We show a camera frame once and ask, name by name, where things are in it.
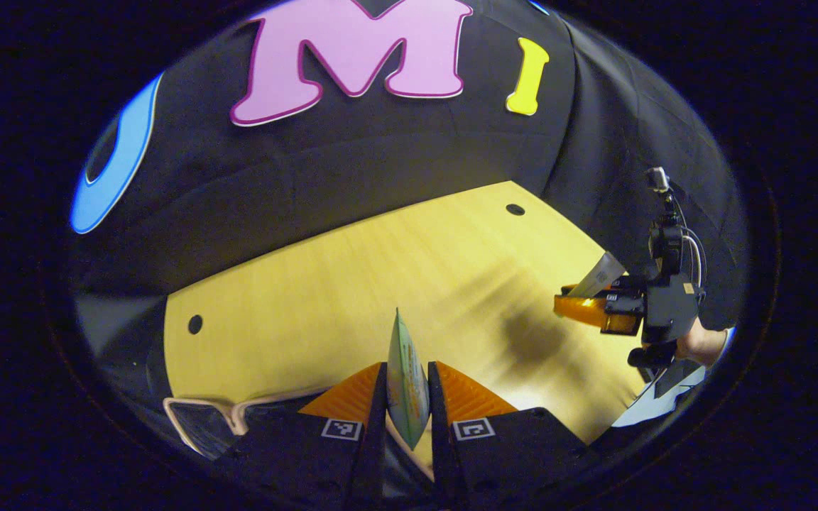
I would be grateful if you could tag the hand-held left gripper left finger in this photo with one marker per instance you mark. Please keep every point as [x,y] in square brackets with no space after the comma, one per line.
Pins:
[324,454]

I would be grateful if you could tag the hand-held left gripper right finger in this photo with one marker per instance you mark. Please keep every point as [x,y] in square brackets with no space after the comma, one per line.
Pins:
[480,454]

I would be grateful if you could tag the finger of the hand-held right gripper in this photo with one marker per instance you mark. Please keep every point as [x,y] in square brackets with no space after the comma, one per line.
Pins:
[586,311]
[625,291]

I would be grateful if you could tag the white green-striped cream tube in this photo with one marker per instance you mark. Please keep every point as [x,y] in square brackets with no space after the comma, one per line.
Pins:
[407,390]

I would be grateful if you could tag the pink suitcase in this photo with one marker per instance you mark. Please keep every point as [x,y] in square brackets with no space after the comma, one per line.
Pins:
[203,429]

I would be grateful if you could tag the person's clothing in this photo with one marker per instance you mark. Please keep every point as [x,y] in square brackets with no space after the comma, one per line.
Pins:
[657,408]

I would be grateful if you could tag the black backdrop cloth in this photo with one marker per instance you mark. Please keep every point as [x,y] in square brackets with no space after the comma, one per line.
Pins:
[380,156]

